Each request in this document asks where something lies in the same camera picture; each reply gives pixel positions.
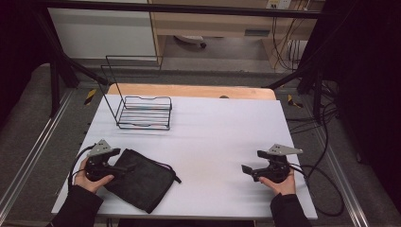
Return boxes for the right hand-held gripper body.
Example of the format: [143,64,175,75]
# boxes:
[256,144,304,183]

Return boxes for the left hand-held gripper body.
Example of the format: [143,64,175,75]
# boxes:
[84,139,128,183]

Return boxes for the dark cloth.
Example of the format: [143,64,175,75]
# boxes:
[103,148,183,215]

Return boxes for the black wire rack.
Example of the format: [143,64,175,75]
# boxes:
[100,55,173,131]

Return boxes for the person's right hand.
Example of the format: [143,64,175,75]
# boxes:
[258,169,297,197]

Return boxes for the person's left hand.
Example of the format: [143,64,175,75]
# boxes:
[74,157,115,194]

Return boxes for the white table mat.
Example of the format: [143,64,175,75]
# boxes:
[51,94,319,220]

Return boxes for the wooden table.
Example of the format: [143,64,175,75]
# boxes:
[107,82,277,101]

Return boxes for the white cabinet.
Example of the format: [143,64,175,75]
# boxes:
[47,0,158,61]

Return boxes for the chair base with caster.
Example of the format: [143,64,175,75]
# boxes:
[173,35,208,50]

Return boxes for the wooden desk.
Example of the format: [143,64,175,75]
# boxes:
[148,0,325,70]

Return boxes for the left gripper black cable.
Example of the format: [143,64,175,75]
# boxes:
[67,144,96,191]

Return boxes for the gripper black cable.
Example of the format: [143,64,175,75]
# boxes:
[288,162,345,218]
[67,144,96,191]

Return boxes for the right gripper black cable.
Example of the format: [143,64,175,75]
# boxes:
[288,162,345,218]

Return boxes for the black floor cables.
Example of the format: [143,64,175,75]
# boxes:
[285,79,340,183]

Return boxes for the aluminium floor rail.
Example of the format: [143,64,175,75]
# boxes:
[0,89,76,216]
[315,126,371,227]

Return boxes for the black frame strut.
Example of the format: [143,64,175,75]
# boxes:
[31,9,110,119]
[266,9,357,124]

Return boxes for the hanging black cables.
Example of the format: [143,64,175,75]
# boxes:
[270,17,305,72]

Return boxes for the wall power outlet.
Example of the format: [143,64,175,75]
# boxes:
[266,0,292,9]

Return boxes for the black frame crossbar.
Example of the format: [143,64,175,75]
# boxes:
[34,0,332,20]

